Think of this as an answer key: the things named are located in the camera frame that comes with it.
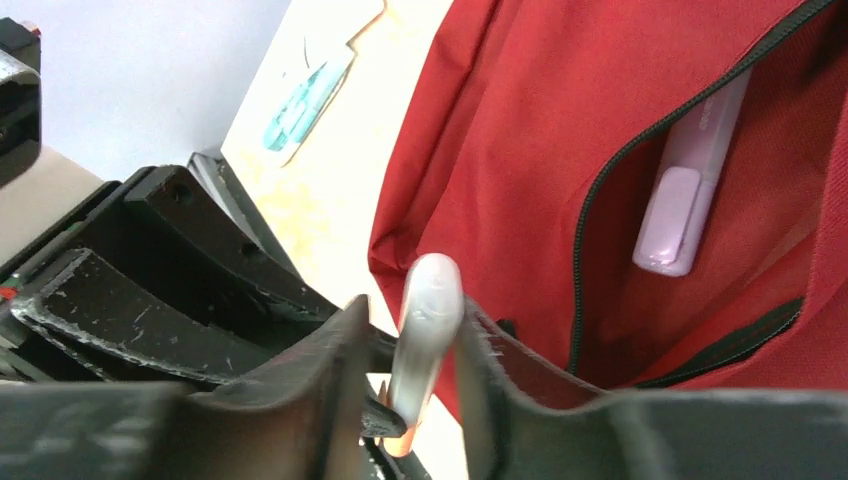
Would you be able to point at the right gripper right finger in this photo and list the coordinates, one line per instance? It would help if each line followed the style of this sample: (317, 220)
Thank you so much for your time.
(524, 418)

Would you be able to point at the orange highlighter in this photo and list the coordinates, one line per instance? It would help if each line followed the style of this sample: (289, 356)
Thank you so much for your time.
(432, 310)

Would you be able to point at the pink highlighter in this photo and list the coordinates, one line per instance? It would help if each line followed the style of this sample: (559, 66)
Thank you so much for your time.
(688, 174)

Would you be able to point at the red backpack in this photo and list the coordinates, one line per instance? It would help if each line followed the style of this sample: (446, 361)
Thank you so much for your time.
(528, 154)

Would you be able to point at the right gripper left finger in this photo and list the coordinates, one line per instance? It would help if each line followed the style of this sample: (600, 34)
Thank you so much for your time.
(296, 417)

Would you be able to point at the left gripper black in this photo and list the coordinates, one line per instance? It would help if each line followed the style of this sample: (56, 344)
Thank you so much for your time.
(83, 298)

